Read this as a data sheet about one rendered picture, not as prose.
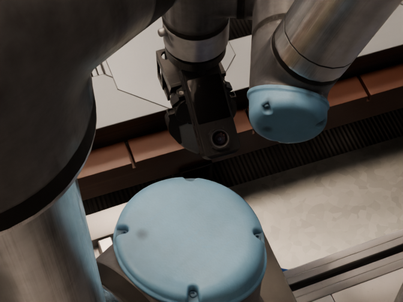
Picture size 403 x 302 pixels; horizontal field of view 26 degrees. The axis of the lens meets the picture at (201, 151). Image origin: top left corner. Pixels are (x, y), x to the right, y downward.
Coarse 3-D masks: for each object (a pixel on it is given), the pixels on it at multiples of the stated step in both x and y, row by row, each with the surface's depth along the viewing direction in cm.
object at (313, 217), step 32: (320, 160) 139; (352, 160) 139; (384, 160) 139; (256, 192) 136; (288, 192) 136; (320, 192) 136; (352, 192) 136; (384, 192) 136; (288, 224) 133; (320, 224) 133; (352, 224) 133; (384, 224) 133; (288, 256) 130; (320, 256) 130
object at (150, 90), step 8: (224, 56) 127; (232, 56) 127; (224, 64) 126; (144, 80) 124; (152, 80) 124; (120, 88) 123; (128, 88) 123; (136, 88) 123; (144, 88) 123; (152, 88) 123; (160, 88) 123; (144, 96) 123; (152, 96) 123; (160, 96) 123; (160, 104) 122; (168, 104) 122
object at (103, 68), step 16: (400, 48) 129; (352, 64) 128; (368, 64) 129; (384, 64) 131; (240, 96) 125; (160, 112) 122; (112, 128) 121; (128, 128) 122; (144, 128) 123; (160, 128) 125; (96, 144) 123
